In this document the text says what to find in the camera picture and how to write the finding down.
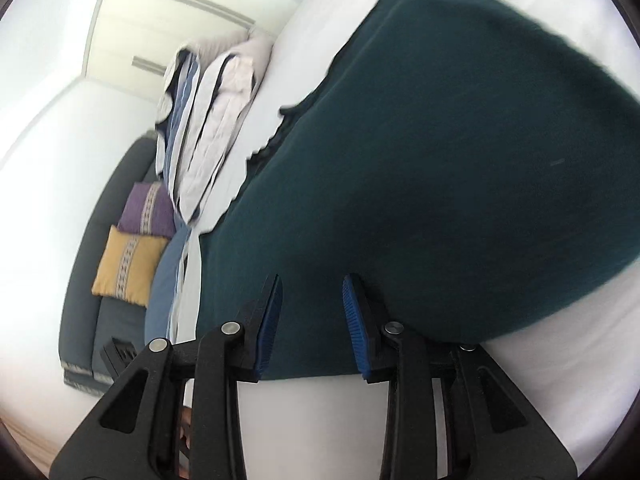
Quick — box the folded grey blue duvet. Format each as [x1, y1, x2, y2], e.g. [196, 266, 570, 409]
[154, 27, 276, 235]

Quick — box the dark green sweater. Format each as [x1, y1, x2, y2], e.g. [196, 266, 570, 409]
[195, 0, 640, 381]

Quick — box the large blue pillow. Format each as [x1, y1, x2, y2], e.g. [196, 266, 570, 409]
[144, 225, 201, 343]

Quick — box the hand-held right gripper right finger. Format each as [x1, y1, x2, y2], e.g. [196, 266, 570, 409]
[342, 273, 578, 480]

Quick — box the purple patterned cushion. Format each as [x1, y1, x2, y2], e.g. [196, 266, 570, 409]
[117, 181, 177, 238]

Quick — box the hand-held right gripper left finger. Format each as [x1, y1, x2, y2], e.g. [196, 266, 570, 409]
[49, 274, 284, 480]

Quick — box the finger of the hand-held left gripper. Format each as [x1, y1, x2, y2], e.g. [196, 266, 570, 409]
[100, 338, 138, 378]

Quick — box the yellow patterned cushion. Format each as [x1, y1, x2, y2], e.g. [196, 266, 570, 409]
[91, 226, 170, 307]

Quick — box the dark grey sofa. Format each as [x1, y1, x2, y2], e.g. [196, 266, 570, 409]
[57, 135, 173, 388]

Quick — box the white wardrobe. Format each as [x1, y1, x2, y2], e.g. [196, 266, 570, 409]
[82, 0, 321, 106]

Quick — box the bed with white sheet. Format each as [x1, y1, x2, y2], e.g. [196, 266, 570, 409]
[175, 0, 640, 480]

